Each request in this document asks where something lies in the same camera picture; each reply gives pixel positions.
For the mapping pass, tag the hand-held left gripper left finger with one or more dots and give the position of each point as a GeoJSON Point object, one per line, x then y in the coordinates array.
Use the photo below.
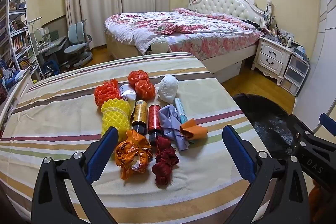
{"type": "Point", "coordinates": [102, 153]}

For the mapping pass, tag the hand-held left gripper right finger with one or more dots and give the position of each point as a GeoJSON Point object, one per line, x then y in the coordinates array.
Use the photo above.
{"type": "Point", "coordinates": [240, 153]}

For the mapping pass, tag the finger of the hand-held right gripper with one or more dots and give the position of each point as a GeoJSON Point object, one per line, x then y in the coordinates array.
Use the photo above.
{"type": "Point", "coordinates": [328, 124]}
{"type": "Point", "coordinates": [299, 128]}

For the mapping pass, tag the orange printed plastic bag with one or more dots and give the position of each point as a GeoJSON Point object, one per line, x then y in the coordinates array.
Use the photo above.
{"type": "Point", "coordinates": [131, 153]}

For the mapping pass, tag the black lined trash bin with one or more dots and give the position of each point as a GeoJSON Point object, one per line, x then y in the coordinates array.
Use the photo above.
{"type": "Point", "coordinates": [262, 119]}

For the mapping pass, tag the yellow foam fruit net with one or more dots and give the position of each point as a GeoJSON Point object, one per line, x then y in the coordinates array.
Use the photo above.
{"type": "Point", "coordinates": [115, 116]}

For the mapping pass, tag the orange paper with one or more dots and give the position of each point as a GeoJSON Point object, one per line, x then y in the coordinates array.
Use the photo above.
{"type": "Point", "coordinates": [195, 132]}

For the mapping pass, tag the gold tube with black cap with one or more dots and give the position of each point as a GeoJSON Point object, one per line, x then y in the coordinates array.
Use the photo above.
{"type": "Point", "coordinates": [139, 115]}

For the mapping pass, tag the orange foam fruit net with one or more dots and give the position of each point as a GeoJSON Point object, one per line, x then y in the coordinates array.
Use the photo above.
{"type": "Point", "coordinates": [106, 92]}

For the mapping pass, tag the red tube with black cap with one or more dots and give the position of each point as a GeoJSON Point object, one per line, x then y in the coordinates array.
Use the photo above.
{"type": "Point", "coordinates": [154, 119]}

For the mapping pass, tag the dark red plastic bag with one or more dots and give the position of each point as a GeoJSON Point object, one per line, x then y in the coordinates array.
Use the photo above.
{"type": "Point", "coordinates": [164, 161]}

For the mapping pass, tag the light blue powder sachet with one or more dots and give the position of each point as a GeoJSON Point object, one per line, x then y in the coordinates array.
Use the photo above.
{"type": "Point", "coordinates": [127, 95]}
{"type": "Point", "coordinates": [180, 108]}

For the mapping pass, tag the lavender plastic bag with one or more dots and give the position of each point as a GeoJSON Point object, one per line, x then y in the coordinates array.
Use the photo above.
{"type": "Point", "coordinates": [170, 121]}

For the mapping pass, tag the red-orange plastic bag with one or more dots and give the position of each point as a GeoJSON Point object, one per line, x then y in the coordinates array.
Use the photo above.
{"type": "Point", "coordinates": [140, 83]}

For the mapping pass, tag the white paper ball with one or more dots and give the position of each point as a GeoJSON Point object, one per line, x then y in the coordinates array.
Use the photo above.
{"type": "Point", "coordinates": [168, 88]}

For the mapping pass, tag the clear plastic drawer unit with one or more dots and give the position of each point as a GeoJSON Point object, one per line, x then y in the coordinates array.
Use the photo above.
{"type": "Point", "coordinates": [295, 73]}

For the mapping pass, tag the striped bedsheet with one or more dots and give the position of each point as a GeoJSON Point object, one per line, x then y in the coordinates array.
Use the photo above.
{"type": "Point", "coordinates": [65, 108]}

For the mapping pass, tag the white two-drawer nightstand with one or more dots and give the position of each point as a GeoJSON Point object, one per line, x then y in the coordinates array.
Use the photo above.
{"type": "Point", "coordinates": [271, 58]}

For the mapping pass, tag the white wardrobe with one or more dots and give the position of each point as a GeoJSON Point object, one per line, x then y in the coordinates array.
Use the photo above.
{"type": "Point", "coordinates": [325, 43]}

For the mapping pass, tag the white under-bed storage box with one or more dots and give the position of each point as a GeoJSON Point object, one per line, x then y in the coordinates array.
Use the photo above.
{"type": "Point", "coordinates": [225, 70]}

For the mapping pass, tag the nightstand clutter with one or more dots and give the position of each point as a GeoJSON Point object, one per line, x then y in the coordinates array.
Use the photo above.
{"type": "Point", "coordinates": [279, 35]}

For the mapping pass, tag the white wooden furniture panel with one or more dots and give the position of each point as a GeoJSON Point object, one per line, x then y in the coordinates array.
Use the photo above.
{"type": "Point", "coordinates": [18, 90]}

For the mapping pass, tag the black cloth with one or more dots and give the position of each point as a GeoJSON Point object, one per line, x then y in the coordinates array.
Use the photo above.
{"type": "Point", "coordinates": [253, 24]}

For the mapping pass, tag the blue-grey ergonomic chair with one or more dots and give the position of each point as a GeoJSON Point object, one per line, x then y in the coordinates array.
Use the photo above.
{"type": "Point", "coordinates": [76, 40]}

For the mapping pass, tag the grey study desk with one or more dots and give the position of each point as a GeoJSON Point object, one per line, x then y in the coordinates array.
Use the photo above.
{"type": "Point", "coordinates": [53, 45]}

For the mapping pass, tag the white quilted pouf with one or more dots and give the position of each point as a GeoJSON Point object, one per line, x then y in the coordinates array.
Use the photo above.
{"type": "Point", "coordinates": [159, 45]}

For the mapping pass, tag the pink floral quilt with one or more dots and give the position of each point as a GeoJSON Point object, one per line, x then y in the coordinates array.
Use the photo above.
{"type": "Point", "coordinates": [183, 27]}

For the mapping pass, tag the white bookshelf with books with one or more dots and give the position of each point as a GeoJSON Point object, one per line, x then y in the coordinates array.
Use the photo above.
{"type": "Point", "coordinates": [18, 40]}

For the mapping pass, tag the white tufted headboard bed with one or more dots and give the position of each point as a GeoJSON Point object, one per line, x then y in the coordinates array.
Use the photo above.
{"type": "Point", "coordinates": [225, 2]}

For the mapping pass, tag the white desk lamp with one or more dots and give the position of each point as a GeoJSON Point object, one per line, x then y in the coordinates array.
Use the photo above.
{"type": "Point", "coordinates": [33, 23]}

